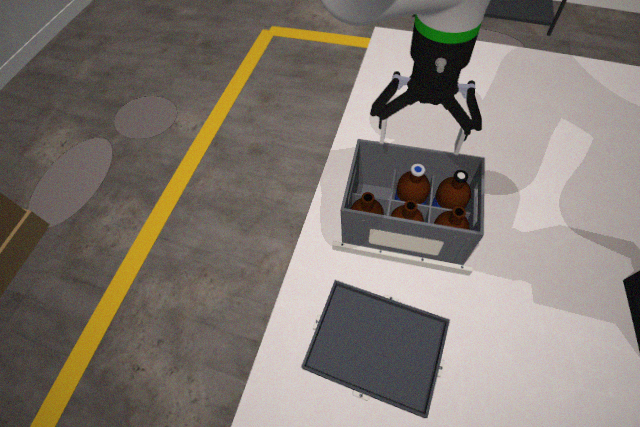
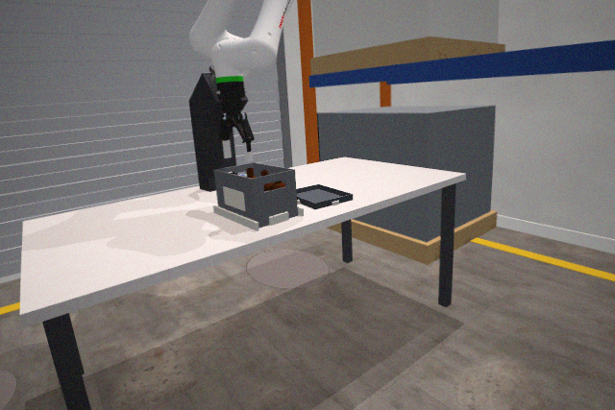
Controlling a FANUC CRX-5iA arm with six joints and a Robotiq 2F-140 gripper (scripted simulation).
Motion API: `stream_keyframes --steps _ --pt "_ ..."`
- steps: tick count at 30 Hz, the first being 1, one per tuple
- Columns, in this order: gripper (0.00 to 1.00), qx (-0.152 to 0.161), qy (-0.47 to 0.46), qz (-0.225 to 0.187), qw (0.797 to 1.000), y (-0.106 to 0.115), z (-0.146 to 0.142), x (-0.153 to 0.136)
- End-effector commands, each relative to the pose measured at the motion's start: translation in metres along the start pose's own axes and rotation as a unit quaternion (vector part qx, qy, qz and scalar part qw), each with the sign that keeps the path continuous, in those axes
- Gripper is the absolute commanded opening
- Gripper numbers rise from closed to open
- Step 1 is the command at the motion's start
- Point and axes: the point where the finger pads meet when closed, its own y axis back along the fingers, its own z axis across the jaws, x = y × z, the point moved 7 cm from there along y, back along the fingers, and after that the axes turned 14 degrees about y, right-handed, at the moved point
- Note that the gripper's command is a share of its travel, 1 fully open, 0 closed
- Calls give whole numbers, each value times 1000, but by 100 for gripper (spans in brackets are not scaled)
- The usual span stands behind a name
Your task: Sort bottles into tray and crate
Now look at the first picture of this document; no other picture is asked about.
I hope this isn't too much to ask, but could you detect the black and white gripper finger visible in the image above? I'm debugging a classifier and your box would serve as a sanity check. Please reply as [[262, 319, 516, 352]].
[[370, 71, 428, 144], [436, 80, 482, 155]]

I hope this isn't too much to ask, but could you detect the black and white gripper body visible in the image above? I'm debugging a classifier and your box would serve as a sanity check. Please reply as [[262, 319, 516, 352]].
[[407, 62, 461, 105]]

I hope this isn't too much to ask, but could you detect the grey divided crate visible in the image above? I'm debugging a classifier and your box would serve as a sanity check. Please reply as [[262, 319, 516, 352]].
[[340, 139, 484, 265]]

